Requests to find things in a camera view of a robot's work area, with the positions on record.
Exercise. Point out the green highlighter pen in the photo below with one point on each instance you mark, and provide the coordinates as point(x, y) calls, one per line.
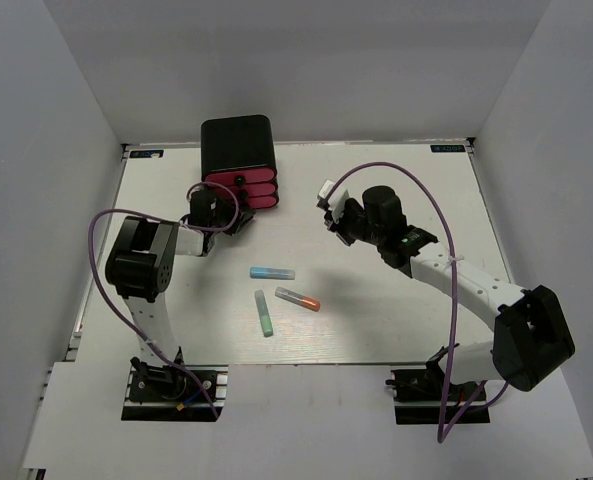
point(263, 313)

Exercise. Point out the pink bottom drawer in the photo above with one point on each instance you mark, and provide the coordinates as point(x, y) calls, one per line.
point(262, 202)

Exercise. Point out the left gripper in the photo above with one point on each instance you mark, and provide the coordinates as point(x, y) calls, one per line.
point(245, 215)

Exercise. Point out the pink top drawer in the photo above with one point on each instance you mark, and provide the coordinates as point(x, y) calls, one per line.
point(240, 177)

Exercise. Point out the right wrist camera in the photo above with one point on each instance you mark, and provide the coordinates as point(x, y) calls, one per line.
point(330, 197)

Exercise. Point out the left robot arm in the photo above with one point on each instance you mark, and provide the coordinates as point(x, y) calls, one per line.
point(141, 262)

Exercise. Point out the left blue table label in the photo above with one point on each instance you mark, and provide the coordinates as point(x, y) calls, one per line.
point(146, 154)

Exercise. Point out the orange capped clear highlighter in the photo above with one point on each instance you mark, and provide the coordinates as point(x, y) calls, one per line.
point(297, 299)

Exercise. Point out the blue highlighter pen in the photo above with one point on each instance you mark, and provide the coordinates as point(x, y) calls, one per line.
point(271, 273)

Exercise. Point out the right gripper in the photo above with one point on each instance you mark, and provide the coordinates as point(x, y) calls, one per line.
point(336, 219)

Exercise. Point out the black drawer cabinet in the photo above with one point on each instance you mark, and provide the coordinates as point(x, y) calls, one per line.
point(237, 143)

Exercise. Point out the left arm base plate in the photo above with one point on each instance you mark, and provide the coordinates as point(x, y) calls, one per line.
point(164, 394)

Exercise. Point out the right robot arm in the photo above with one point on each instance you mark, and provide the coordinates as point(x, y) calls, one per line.
point(531, 337)

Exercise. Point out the right blue table label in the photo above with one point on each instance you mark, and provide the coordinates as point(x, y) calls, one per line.
point(448, 148)

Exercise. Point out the blue table label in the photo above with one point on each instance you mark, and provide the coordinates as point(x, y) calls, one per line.
point(146, 154)
point(448, 148)

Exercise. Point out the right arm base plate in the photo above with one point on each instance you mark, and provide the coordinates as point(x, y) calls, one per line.
point(417, 396)

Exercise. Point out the pink drawer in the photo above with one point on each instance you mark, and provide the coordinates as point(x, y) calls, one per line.
point(240, 177)
point(253, 190)
point(262, 202)

